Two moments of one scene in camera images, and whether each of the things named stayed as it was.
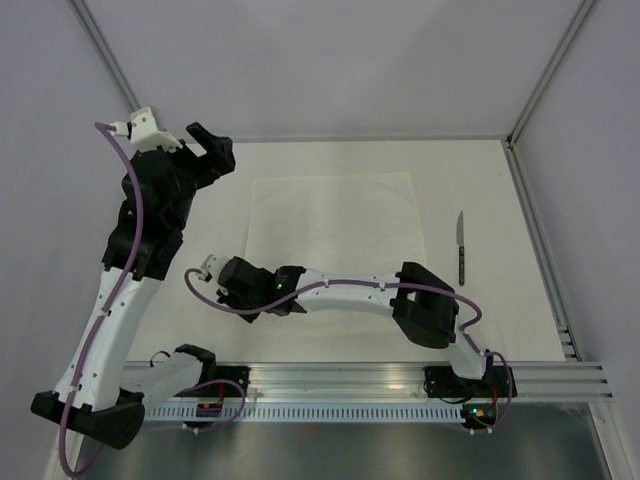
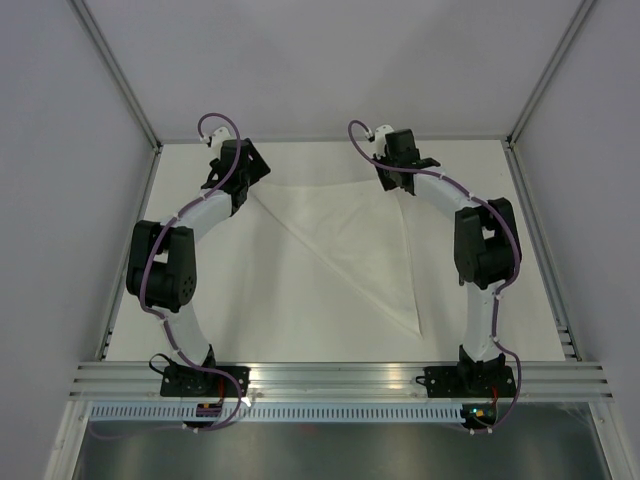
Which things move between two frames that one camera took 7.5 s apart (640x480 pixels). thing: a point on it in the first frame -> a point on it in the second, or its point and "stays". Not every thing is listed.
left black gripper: x=219 y=152 -> x=258 y=168
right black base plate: x=445 y=382 stays
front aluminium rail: x=533 y=381 stays
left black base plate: x=229 y=381 stays
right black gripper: x=227 y=297 -> x=387 y=183
